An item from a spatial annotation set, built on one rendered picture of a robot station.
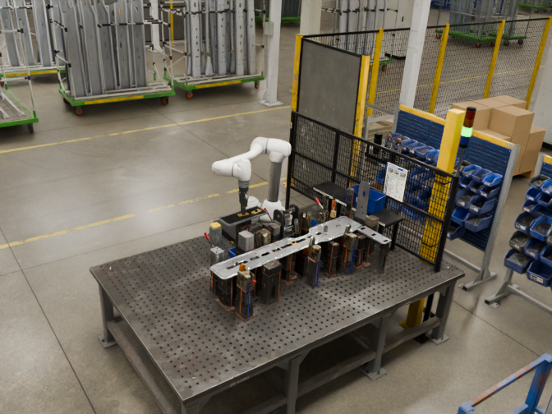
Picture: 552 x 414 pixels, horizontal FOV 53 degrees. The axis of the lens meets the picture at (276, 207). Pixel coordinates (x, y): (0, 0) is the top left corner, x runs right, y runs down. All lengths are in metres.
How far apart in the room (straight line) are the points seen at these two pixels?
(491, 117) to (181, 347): 5.99
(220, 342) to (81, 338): 1.62
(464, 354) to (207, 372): 2.40
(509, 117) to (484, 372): 4.23
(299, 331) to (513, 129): 5.20
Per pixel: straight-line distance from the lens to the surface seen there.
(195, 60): 11.66
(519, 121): 8.26
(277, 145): 4.51
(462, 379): 4.85
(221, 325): 3.86
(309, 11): 11.62
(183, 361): 3.61
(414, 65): 8.32
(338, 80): 6.41
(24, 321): 5.32
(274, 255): 4.05
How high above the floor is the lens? 3.13
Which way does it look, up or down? 27 degrees down
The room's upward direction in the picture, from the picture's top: 3 degrees clockwise
